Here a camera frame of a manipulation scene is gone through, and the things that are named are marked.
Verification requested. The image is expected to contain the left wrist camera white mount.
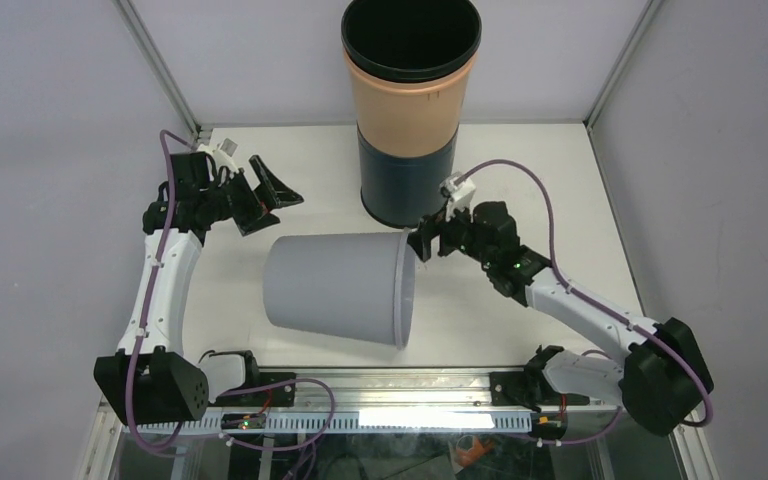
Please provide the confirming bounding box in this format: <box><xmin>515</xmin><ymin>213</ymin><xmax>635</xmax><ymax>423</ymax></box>
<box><xmin>197</xmin><ymin>138</ymin><xmax>239</xmax><ymax>171</ymax></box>

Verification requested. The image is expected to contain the right aluminium frame post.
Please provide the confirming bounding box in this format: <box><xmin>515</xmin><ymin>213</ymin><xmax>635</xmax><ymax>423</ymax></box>
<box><xmin>583</xmin><ymin>0</ymin><xmax>664</xmax><ymax>133</ymax></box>

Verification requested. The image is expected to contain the orange plastic bucket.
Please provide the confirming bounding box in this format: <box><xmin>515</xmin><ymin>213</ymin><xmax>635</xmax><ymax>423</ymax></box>
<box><xmin>343</xmin><ymin>53</ymin><xmax>476</xmax><ymax>158</ymax></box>

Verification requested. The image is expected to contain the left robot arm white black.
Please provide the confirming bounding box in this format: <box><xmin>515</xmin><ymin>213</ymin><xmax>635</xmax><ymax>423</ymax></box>
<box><xmin>93</xmin><ymin>150</ymin><xmax>304</xmax><ymax>426</ymax></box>

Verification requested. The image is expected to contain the aluminium frame post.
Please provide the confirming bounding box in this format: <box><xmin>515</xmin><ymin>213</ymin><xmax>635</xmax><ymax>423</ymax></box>
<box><xmin>112</xmin><ymin>0</ymin><xmax>201</xmax><ymax>135</ymax></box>
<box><xmin>583</xmin><ymin>0</ymin><xmax>664</xmax><ymax>133</ymax></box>

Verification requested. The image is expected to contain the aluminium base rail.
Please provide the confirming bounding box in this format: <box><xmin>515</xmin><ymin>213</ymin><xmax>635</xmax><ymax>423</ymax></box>
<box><xmin>99</xmin><ymin>366</ymin><xmax>697</xmax><ymax>415</ymax></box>

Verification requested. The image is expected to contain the left aluminium frame post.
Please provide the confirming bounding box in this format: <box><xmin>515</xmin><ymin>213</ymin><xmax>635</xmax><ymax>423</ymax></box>
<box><xmin>112</xmin><ymin>0</ymin><xmax>201</xmax><ymax>135</ymax></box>

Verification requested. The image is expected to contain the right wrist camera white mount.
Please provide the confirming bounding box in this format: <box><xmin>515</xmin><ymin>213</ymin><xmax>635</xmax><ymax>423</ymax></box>
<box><xmin>440</xmin><ymin>172</ymin><xmax>476</xmax><ymax>221</ymax></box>

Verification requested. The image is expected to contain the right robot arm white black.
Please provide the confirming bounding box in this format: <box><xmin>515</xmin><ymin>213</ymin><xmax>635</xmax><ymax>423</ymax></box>
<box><xmin>407</xmin><ymin>201</ymin><xmax>714</xmax><ymax>436</ymax></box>

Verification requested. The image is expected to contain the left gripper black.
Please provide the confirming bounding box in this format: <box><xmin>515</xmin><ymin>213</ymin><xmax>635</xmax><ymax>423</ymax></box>
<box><xmin>199</xmin><ymin>155</ymin><xmax>301</xmax><ymax>235</ymax></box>

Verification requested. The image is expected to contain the black ribbed plastic bucket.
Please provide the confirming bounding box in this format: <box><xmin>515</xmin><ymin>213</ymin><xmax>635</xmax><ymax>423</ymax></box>
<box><xmin>340</xmin><ymin>0</ymin><xmax>482</xmax><ymax>83</ymax></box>

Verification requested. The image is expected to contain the white slotted cable duct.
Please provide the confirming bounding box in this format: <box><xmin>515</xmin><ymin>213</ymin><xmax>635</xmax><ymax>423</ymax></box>
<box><xmin>138</xmin><ymin>411</ymin><xmax>534</xmax><ymax>437</ymax></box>

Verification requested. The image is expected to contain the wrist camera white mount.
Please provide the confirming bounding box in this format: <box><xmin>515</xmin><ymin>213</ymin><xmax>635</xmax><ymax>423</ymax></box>
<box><xmin>197</xmin><ymin>138</ymin><xmax>239</xmax><ymax>171</ymax></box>
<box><xmin>440</xmin><ymin>172</ymin><xmax>476</xmax><ymax>221</ymax></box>

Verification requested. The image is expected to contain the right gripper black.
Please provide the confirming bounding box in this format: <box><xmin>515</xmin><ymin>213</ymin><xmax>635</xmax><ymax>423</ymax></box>
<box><xmin>403</xmin><ymin>196</ymin><xmax>495</xmax><ymax>268</ymax></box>

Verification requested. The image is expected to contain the grey plastic bucket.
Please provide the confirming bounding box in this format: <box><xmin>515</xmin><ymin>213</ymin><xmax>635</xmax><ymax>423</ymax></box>
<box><xmin>262</xmin><ymin>230</ymin><xmax>417</xmax><ymax>350</ymax></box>

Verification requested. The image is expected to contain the dark blue plastic bucket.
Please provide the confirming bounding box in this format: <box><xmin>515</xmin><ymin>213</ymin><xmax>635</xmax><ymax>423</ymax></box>
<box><xmin>357</xmin><ymin>133</ymin><xmax>457</xmax><ymax>228</ymax></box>

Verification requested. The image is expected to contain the orange object below table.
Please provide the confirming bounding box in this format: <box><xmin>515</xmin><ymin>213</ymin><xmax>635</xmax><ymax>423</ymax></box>
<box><xmin>452</xmin><ymin>435</ymin><xmax>495</xmax><ymax>468</ymax></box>

